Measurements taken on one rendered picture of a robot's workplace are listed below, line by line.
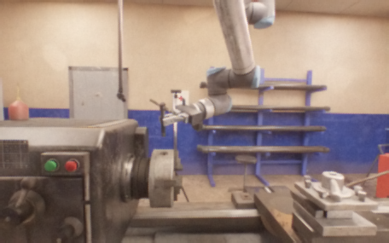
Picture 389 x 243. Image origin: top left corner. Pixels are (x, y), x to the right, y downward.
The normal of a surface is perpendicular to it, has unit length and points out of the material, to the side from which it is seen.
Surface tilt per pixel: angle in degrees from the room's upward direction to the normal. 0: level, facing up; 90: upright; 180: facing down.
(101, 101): 90
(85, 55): 90
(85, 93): 90
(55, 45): 90
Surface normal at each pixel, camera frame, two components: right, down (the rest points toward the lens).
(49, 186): 0.06, 0.07
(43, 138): 0.06, -0.65
